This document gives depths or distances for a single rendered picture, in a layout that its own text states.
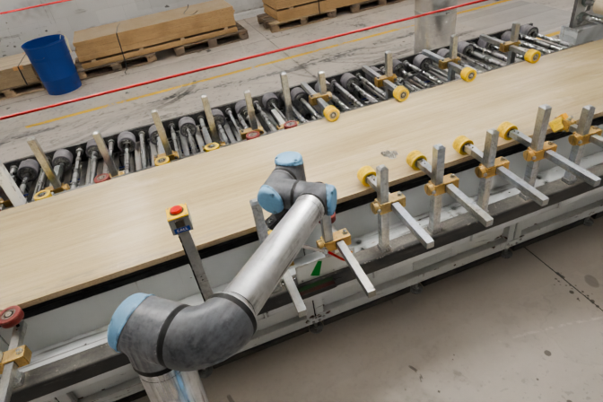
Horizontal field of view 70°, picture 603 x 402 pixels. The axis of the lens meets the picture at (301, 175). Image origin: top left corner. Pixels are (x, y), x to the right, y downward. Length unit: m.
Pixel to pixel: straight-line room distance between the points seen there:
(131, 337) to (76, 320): 1.20
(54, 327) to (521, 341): 2.19
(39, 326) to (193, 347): 1.33
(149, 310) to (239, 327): 0.17
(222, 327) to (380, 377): 1.63
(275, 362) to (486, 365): 1.06
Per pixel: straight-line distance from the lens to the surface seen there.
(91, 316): 2.07
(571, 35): 4.03
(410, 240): 1.98
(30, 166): 3.10
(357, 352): 2.46
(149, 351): 0.88
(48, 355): 2.15
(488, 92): 2.77
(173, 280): 1.96
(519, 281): 2.85
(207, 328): 0.83
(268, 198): 1.26
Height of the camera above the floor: 2.08
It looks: 35 degrees down
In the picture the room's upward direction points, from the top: 9 degrees counter-clockwise
